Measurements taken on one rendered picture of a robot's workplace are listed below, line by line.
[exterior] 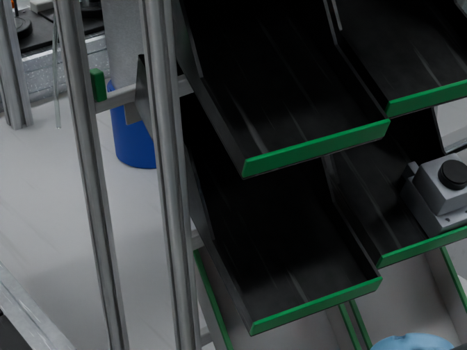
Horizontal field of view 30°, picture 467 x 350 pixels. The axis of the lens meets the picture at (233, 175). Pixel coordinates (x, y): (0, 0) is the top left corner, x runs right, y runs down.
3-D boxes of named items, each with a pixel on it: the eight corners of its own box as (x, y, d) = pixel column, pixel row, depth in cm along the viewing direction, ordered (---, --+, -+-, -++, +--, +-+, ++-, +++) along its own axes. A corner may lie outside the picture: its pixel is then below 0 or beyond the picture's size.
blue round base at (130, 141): (209, 151, 172) (204, 82, 164) (141, 178, 164) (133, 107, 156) (167, 123, 183) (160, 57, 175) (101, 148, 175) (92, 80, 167)
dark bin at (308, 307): (376, 292, 80) (399, 250, 75) (249, 338, 76) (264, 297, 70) (247, 76, 94) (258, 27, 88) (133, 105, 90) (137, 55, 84)
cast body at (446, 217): (468, 230, 87) (494, 190, 81) (432, 244, 85) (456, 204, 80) (422, 167, 91) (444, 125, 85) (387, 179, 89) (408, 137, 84)
